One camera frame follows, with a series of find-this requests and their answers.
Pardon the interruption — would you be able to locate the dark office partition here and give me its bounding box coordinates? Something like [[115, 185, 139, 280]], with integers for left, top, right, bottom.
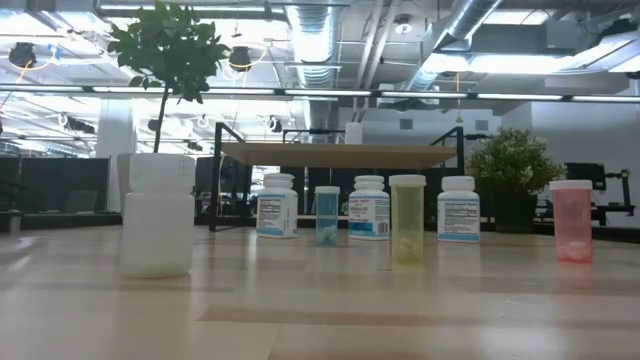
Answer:
[[0, 157, 111, 216]]

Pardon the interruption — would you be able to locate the yellow translucent pill vial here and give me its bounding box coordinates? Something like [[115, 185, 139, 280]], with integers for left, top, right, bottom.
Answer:
[[388, 174, 428, 262]]

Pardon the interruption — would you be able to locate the black office monitor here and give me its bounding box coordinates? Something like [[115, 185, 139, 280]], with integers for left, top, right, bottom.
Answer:
[[564, 162, 607, 191]]

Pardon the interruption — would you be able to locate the blue translucent pill vial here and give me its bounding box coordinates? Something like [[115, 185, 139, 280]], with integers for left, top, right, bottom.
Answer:
[[314, 185, 341, 246]]

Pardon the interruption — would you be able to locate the wooden shelf black metal frame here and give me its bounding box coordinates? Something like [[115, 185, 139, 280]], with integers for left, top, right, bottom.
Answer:
[[208, 122, 467, 237]]

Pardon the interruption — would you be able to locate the silver slanted ceiling duct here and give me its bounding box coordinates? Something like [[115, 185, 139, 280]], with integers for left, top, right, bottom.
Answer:
[[404, 0, 504, 91]]

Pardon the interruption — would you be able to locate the black hanging ceiling device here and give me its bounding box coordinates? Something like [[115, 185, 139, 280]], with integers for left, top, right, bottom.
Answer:
[[228, 45, 253, 71], [8, 42, 37, 69]]

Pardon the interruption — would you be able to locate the white labelled medicine bottle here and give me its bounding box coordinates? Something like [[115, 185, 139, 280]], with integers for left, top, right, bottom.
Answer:
[[348, 174, 391, 242], [437, 175, 482, 244], [256, 173, 299, 239]]

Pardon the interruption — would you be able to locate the tall green leafy plant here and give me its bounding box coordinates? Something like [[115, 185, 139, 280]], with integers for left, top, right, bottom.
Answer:
[[107, 0, 231, 156]]

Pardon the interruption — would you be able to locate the pink translucent pill vial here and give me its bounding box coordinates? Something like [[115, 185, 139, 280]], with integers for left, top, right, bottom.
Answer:
[[549, 179, 594, 264]]

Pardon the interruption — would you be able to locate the small bushy green plant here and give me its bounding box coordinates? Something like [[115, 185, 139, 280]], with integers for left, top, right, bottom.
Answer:
[[464, 127, 566, 234]]

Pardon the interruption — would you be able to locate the silver spiral ceiling duct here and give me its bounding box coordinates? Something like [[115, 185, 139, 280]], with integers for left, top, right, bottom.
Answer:
[[287, 4, 341, 131]]

